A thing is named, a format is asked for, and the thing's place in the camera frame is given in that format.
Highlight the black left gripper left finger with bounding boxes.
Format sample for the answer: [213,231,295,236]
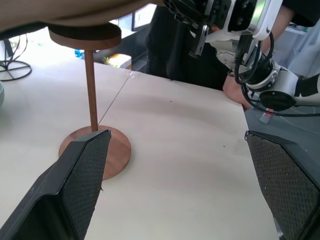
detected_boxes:
[0,129,112,240]

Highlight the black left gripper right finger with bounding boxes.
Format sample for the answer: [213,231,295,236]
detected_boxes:
[245,130,320,240]

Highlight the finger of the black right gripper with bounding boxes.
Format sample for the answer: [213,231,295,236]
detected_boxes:
[188,24,210,59]

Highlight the beige cap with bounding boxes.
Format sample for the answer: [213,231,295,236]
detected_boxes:
[0,0,166,35]

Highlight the brown wooden hat stand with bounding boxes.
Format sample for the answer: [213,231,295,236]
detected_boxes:
[48,22,132,181]

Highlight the person's bare hand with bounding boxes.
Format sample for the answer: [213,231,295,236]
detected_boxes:
[222,73,254,110]

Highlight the person in black clothing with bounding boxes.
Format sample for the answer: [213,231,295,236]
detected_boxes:
[146,0,232,91]

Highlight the small red grey connector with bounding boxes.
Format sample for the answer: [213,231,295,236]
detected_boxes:
[259,110,272,124]

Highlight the white box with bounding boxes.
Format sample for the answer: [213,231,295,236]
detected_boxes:
[109,53,133,70]

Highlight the pale green bowl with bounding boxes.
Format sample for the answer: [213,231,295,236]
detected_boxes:
[0,81,6,110]

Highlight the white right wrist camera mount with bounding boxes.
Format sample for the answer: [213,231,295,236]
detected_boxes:
[206,0,284,44]

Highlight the black wire stand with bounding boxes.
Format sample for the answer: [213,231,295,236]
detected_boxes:
[0,33,33,82]

